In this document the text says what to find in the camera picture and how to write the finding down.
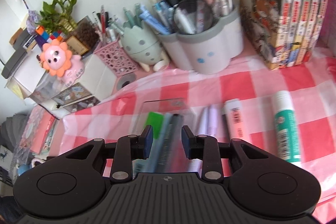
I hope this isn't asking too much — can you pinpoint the white drawer organizer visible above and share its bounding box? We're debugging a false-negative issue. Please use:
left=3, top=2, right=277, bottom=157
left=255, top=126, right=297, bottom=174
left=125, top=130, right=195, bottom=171
left=7, top=55, right=117, bottom=119

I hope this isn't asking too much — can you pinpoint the green egg pen holder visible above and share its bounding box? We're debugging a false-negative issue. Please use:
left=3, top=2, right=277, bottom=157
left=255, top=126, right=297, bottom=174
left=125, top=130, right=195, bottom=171
left=120, top=18, right=170, bottom=72

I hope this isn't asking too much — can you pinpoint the green white glue stick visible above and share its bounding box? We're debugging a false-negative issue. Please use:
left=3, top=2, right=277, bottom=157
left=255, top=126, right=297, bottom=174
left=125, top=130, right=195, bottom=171
left=272, top=90, right=302, bottom=164

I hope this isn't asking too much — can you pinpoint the grey white pen holder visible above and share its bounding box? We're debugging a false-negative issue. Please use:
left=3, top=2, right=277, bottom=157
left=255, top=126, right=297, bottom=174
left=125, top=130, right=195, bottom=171
left=157, top=5, right=244, bottom=75

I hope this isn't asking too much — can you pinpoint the colourful puzzle cube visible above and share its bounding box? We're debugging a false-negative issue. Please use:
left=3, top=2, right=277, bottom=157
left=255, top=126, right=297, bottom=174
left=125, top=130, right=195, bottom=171
left=33, top=25, right=66, bottom=45

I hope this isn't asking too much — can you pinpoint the orange highlighter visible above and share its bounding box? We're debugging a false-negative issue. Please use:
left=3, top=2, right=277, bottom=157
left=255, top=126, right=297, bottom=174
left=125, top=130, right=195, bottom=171
left=223, top=98, right=253, bottom=146

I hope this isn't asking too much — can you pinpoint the light blue pen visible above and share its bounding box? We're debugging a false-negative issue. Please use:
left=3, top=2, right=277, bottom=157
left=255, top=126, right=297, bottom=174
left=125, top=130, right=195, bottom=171
left=146, top=113, right=174, bottom=174

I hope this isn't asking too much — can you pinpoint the grey round disc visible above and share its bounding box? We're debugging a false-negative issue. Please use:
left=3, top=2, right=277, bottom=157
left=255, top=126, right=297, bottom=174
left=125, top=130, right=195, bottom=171
left=115, top=74, right=137, bottom=90

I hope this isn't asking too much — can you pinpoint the green cap highlighter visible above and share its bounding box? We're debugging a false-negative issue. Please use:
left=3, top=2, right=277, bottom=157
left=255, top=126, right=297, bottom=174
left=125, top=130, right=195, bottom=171
left=147, top=112, right=164, bottom=140

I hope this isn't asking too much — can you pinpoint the purple hanging sachet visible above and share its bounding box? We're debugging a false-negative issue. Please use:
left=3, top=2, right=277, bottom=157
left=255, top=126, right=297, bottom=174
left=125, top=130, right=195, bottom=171
left=8, top=0, right=40, bottom=30

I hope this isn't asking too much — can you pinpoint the green bamboo plant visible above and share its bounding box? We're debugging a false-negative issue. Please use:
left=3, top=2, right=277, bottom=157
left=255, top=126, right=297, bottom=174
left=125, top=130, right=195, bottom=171
left=39, top=0, right=78, bottom=33

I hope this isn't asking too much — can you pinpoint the grey box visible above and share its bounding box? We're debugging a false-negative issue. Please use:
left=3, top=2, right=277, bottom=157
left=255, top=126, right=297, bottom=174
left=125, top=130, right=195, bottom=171
left=1, top=49, right=28, bottom=79

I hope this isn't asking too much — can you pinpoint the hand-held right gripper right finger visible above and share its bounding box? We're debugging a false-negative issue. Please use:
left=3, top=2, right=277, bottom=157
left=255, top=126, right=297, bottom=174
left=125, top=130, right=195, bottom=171
left=182, top=124, right=286, bottom=184

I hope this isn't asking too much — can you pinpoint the pink lattice pen holder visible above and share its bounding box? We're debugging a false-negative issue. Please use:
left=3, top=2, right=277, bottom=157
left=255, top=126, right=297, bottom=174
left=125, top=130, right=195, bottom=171
left=94, top=38, right=139, bottom=77

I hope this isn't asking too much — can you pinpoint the pink lion toy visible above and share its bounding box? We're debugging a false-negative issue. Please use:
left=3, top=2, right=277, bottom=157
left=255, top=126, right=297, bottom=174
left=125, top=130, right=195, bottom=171
left=39, top=39, right=85, bottom=84

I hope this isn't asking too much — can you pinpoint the white storage box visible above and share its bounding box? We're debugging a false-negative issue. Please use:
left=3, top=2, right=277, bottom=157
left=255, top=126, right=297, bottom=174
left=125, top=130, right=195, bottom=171
left=5, top=56, right=48, bottom=101

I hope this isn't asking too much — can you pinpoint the cluster of red white pens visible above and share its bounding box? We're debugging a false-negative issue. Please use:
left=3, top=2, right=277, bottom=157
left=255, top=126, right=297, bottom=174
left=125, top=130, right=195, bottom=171
left=92, top=5, right=124, bottom=45

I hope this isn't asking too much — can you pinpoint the clear plastic box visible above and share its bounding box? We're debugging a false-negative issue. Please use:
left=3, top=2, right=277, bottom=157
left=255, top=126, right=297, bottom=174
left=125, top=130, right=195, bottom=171
left=130, top=98, right=196, bottom=180

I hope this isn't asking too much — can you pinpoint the red white checkered tablecloth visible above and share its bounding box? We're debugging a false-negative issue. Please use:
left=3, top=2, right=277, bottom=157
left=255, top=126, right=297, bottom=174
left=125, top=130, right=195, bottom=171
left=56, top=47, right=336, bottom=203

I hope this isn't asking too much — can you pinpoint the cluster of grey green pens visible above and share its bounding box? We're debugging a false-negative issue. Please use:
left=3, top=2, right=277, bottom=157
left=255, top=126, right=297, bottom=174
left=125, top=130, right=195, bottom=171
left=123, top=4, right=147, bottom=30

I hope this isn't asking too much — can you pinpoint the black marker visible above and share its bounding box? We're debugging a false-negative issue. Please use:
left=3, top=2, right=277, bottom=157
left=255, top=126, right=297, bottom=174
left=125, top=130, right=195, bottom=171
left=157, top=114, right=184, bottom=169

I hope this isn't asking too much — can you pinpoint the pink flat box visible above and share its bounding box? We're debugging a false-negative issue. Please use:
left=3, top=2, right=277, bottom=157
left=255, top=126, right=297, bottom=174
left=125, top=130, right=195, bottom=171
left=22, top=109, right=59, bottom=155

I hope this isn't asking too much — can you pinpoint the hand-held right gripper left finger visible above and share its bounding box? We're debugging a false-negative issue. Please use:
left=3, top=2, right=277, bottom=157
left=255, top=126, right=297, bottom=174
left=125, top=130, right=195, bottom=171
left=56, top=124, right=154, bottom=184

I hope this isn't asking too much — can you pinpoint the magnifying glass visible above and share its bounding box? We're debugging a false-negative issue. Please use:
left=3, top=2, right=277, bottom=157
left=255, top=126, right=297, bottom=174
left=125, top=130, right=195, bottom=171
left=173, top=0, right=219, bottom=34

